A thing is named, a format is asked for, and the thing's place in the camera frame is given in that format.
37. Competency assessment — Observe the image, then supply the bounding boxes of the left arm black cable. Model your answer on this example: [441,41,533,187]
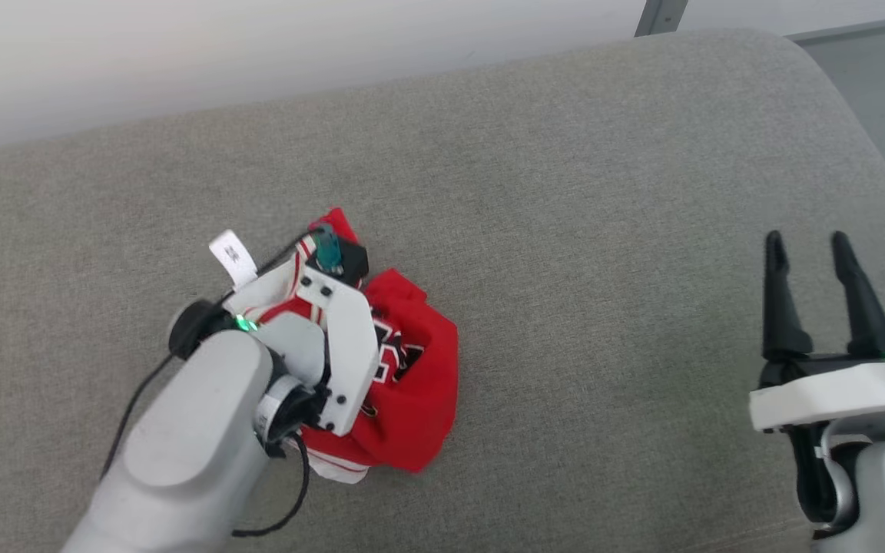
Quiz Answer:
[101,224,336,537]

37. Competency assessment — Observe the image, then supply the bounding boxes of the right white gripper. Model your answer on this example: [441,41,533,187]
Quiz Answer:
[748,230,885,525]

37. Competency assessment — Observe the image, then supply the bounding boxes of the white paper cable tag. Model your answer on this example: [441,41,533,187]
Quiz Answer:
[209,229,259,290]

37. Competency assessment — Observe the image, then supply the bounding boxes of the grey metal bracket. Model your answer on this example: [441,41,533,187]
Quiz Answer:
[634,0,689,38]

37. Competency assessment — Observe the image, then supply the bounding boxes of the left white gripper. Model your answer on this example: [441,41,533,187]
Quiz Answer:
[237,257,380,439]

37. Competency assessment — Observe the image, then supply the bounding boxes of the red white sports jersey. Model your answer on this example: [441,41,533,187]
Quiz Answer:
[239,206,460,485]

